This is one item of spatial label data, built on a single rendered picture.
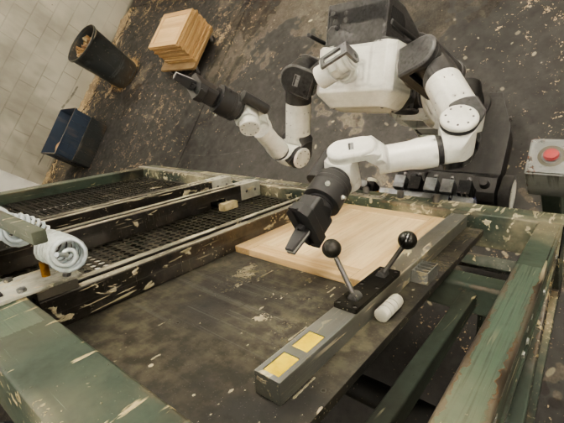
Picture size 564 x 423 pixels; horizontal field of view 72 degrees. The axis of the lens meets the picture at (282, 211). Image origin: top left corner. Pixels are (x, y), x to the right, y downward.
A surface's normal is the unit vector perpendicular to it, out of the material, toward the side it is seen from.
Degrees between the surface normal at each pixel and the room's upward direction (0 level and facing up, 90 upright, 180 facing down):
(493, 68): 0
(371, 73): 23
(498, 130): 0
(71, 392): 56
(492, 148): 0
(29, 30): 90
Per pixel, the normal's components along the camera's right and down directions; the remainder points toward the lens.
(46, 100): 0.76, 0.18
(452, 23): -0.55, -0.34
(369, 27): -0.63, 0.05
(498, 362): -0.04, -0.96
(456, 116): -0.28, -0.55
